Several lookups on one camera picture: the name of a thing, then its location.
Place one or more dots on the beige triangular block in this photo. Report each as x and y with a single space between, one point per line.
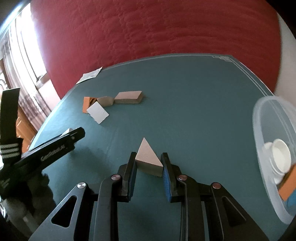
147 160

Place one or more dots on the white power adapter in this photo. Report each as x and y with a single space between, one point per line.
67 131

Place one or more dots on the small beige block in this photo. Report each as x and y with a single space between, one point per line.
105 101

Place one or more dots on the window with curtain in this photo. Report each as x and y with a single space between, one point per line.
22 66

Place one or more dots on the orange flat block in bowl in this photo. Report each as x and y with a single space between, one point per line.
287 185

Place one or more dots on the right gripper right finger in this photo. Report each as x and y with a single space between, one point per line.
207 211

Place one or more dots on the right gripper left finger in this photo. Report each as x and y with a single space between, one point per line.
89 212

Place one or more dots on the blue block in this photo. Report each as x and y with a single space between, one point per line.
290 205

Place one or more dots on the green table mat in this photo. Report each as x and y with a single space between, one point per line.
196 108

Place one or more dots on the white paper packet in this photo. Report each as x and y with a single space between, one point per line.
89 75

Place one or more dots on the clear plastic bowl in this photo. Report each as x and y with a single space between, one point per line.
274 134

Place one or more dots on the red quilted sofa cover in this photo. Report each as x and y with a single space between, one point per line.
77 37

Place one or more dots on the white square block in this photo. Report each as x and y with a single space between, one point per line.
97 112

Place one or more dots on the beige long block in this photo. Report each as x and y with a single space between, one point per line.
129 97

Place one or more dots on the orange block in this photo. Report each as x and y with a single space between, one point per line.
87 102
287 185

